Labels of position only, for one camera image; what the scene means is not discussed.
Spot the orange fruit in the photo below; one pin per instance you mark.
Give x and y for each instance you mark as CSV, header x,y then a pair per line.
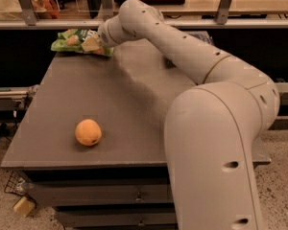
x,y
88,133

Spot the metal shelf rail frame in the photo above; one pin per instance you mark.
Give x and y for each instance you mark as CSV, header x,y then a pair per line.
x,y
193,15

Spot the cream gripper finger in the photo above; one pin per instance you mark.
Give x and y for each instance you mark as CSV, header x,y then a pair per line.
x,y
91,44

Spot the orange snack bag on shelf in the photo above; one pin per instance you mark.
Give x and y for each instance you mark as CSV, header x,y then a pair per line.
x,y
49,6

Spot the drawer knob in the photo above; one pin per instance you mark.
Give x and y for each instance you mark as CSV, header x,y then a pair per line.
x,y
139,198
141,223

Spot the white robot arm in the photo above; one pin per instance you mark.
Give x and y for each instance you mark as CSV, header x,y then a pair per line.
x,y
210,128

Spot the upper drawer knob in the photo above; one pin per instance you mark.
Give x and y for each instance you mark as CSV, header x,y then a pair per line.
x,y
139,198

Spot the cream foam block on floor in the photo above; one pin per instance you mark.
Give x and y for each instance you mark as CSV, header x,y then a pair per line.
x,y
24,206

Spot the black wire basket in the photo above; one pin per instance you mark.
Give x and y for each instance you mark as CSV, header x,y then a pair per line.
x,y
15,185

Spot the grey cabinet with drawers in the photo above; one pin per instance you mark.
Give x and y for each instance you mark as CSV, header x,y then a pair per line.
x,y
157,137

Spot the lower drawer knob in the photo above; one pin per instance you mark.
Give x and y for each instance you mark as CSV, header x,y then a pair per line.
x,y
141,223

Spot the green rice chip bag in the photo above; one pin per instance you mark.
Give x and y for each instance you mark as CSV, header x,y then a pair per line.
x,y
72,39

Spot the dark blue chip bag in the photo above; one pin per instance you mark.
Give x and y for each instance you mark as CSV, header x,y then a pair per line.
x,y
203,36

